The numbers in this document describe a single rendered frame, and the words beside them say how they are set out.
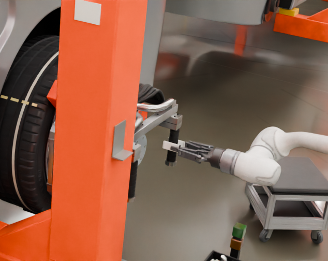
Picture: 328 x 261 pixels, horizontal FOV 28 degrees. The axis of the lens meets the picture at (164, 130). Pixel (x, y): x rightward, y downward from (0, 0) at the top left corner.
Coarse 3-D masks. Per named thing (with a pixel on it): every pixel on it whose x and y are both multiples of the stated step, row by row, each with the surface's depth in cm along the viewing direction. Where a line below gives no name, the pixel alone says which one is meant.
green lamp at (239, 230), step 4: (236, 224) 231; (240, 224) 231; (236, 228) 229; (240, 228) 228; (244, 228) 229; (232, 232) 230; (236, 232) 229; (240, 232) 229; (244, 232) 230; (236, 236) 230; (240, 236) 229
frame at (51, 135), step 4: (52, 124) 214; (52, 128) 213; (52, 132) 213; (52, 136) 213; (52, 140) 214; (52, 144) 214; (52, 148) 215; (52, 152) 215; (52, 156) 216; (52, 160) 217; (48, 164) 218; (52, 164) 217; (48, 168) 218; (52, 168) 218; (48, 172) 219; (52, 172) 218; (48, 176) 219; (52, 176) 219; (48, 180) 220; (48, 184) 220; (48, 188) 221
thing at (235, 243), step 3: (243, 237) 233; (231, 240) 231; (234, 240) 231; (237, 240) 230; (243, 240) 232; (231, 243) 232; (234, 243) 231; (237, 243) 231; (240, 243) 230; (231, 246) 232; (234, 246) 231; (237, 246) 231; (240, 246) 231; (237, 249) 231; (240, 249) 231
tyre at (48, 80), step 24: (24, 48) 227; (48, 48) 227; (24, 72) 219; (48, 72) 218; (0, 96) 218; (24, 96) 214; (0, 120) 216; (24, 120) 213; (48, 120) 215; (0, 144) 217; (24, 144) 213; (0, 168) 220; (24, 168) 215; (0, 192) 231; (24, 192) 222; (48, 192) 228
